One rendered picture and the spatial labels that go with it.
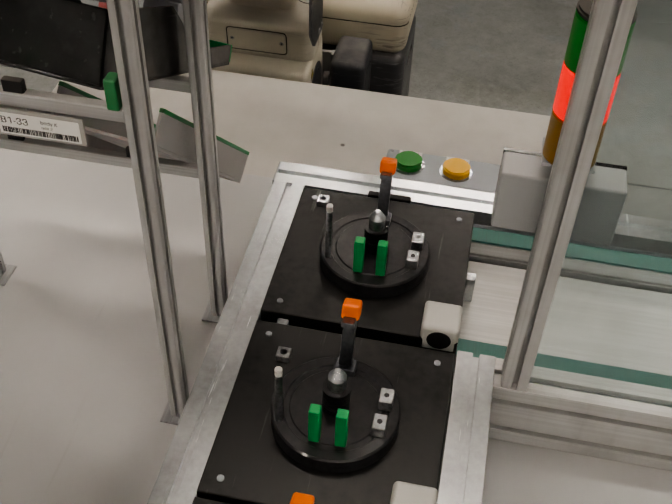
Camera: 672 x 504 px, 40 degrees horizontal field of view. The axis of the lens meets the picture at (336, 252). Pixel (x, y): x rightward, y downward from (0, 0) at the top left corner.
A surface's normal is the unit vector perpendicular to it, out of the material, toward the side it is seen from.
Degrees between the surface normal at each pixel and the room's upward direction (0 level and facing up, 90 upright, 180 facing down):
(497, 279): 0
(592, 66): 90
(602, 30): 90
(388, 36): 90
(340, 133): 0
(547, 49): 0
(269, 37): 98
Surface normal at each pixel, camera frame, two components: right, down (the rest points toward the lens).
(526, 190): -0.19, 0.67
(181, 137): 0.93, 0.27
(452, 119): 0.04, -0.72
